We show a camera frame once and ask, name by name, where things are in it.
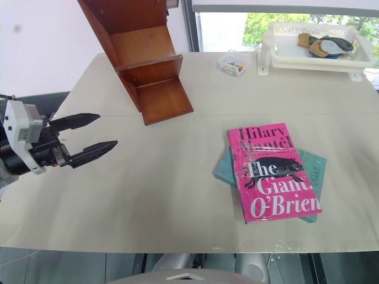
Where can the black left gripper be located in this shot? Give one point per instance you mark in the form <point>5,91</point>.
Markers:
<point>44,148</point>

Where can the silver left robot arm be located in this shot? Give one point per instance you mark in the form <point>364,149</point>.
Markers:
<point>6,159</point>

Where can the brown wooden bookshelf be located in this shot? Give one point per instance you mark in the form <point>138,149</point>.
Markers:
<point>139,59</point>

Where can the pink hardcover book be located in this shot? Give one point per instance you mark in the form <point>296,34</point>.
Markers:
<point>271,171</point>

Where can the teal book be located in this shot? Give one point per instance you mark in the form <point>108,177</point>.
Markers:
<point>314,174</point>

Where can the small clear plastic box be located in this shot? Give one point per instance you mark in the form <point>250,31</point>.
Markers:
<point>233,64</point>

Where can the silver robot torso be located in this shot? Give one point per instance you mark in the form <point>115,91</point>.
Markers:
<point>189,267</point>

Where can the white plastic tray stand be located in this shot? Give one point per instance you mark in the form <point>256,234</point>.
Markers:
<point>266,63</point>

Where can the white plastic basket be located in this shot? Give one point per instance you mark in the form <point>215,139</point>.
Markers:
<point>318,44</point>

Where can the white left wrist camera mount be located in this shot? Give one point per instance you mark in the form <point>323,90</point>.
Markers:
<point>21,130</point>

